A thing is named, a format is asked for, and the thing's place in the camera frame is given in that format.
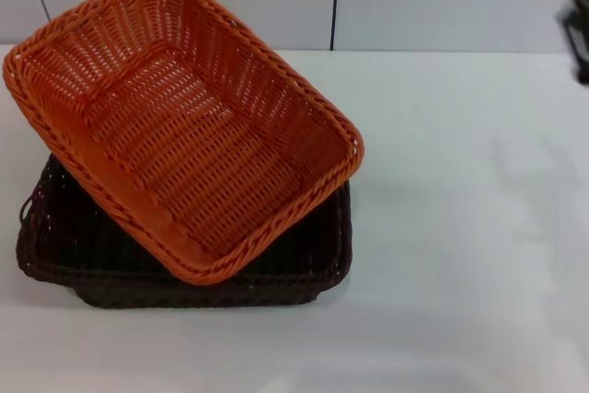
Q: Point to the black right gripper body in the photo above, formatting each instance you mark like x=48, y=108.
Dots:
x=577, y=20

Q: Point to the orange woven basket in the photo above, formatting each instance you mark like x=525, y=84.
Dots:
x=193, y=126

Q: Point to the dark brown woven basket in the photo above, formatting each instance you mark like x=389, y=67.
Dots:
x=276, y=282

